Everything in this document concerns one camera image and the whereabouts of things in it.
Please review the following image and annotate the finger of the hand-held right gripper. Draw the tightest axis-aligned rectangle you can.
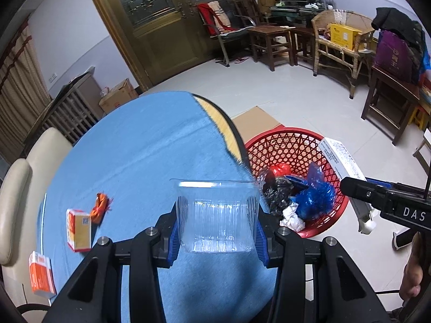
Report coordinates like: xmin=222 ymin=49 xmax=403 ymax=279
xmin=365 ymin=177 xmax=405 ymax=189
xmin=340 ymin=177 xmax=388 ymax=209

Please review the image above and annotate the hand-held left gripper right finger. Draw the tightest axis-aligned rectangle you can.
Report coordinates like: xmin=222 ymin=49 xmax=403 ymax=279
xmin=257 ymin=209 xmax=391 ymax=323

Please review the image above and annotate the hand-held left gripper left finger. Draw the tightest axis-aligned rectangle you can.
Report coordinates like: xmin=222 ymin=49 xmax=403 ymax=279
xmin=42 ymin=205 xmax=180 ymax=323

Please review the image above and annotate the white cardboard box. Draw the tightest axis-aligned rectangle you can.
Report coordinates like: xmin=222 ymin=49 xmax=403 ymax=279
xmin=318 ymin=137 xmax=377 ymax=234

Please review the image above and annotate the clear plastic container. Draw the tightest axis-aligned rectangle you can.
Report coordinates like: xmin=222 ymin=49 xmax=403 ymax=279
xmin=169 ymin=178 xmax=266 ymax=254

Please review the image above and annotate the red plastic mesh basket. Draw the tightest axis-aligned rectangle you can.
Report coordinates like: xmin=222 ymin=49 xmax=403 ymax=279
xmin=244 ymin=127 xmax=350 ymax=239

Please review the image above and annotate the person's right hand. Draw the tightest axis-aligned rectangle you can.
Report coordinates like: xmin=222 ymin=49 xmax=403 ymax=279
xmin=399 ymin=234 xmax=424 ymax=301

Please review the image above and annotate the crumpled white paper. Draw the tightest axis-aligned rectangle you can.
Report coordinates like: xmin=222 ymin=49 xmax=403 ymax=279
xmin=279 ymin=203 xmax=305 ymax=232

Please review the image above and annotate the blue plastic bag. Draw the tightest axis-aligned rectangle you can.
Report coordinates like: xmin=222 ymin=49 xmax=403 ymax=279
xmin=284 ymin=161 xmax=336 ymax=221

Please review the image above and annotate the black plastic bag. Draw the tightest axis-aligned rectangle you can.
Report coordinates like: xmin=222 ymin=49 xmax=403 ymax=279
xmin=258 ymin=168 xmax=297 ymax=217

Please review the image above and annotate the yellow stool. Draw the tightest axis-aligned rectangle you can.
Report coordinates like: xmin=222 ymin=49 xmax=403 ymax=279
xmin=409 ymin=106 xmax=431 ymax=132

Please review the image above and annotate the red plastic bag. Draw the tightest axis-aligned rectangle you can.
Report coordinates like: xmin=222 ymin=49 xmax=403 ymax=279
xmin=271 ymin=163 xmax=291 ymax=179

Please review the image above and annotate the orange crumpled wrapper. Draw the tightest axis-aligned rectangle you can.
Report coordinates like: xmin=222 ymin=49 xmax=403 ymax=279
xmin=90 ymin=193 xmax=113 ymax=224

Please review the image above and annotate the small orange box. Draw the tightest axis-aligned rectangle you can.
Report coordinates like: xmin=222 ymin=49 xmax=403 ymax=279
xmin=29 ymin=251 xmax=57 ymax=297
xmin=66 ymin=209 xmax=92 ymax=253

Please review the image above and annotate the dark wooden chair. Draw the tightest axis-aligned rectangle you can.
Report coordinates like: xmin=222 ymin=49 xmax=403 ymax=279
xmin=361 ymin=65 xmax=421 ymax=147

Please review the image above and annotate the blue tablecloth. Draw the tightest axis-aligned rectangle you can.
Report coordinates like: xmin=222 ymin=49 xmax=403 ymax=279
xmin=42 ymin=91 xmax=287 ymax=323

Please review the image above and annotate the flattened cardboard box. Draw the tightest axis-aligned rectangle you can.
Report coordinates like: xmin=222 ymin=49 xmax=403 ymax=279
xmin=232 ymin=106 xmax=287 ymax=142

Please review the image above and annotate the purple bag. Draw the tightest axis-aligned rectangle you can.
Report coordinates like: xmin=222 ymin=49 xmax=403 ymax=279
xmin=374 ymin=30 xmax=416 ymax=83

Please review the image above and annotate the round black-edged table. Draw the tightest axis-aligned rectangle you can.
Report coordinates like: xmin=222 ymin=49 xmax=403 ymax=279
xmin=193 ymin=95 xmax=251 ymax=175

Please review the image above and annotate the wicker armchair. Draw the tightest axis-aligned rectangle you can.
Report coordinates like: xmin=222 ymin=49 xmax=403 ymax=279
xmin=311 ymin=9 xmax=379 ymax=98

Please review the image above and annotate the yellow box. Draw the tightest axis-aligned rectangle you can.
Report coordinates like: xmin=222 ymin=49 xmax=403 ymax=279
xmin=329 ymin=23 xmax=362 ymax=51

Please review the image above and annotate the cream padded chair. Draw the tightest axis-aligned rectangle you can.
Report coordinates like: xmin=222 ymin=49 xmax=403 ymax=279
xmin=0 ymin=127 xmax=73 ymax=266

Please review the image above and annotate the black clothing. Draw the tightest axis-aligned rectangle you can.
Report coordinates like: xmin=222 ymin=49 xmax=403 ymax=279
xmin=371 ymin=7 xmax=426 ymax=75

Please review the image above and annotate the dark wooden stool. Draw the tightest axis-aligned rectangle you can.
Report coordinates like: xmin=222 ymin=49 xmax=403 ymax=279
xmin=290 ymin=27 xmax=317 ymax=66
xmin=248 ymin=25 xmax=293 ymax=71

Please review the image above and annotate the slatted radiator cover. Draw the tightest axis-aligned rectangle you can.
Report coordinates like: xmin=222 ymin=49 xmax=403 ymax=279
xmin=34 ymin=67 xmax=102 ymax=145

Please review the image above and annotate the cluttered desk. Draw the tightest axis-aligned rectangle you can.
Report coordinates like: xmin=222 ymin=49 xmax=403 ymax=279
xmin=269 ymin=2 xmax=334 ymax=24

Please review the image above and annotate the wooden glass-panel door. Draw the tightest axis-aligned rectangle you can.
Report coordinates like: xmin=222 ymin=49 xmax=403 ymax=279
xmin=82 ymin=0 xmax=251 ymax=90

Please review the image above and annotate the metal folding chair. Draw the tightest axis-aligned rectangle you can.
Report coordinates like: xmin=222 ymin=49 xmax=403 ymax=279
xmin=197 ymin=2 xmax=260 ymax=65

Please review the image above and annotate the dark wooden armchair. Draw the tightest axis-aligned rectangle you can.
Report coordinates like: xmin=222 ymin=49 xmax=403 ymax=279
xmin=232 ymin=0 xmax=266 ymax=27

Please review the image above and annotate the beige striped curtain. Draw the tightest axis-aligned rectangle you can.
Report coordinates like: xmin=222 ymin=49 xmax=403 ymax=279
xmin=0 ymin=23 xmax=51 ymax=155

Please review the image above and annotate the red striped towel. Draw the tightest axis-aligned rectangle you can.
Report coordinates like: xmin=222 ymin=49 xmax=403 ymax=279
xmin=197 ymin=1 xmax=233 ymax=36

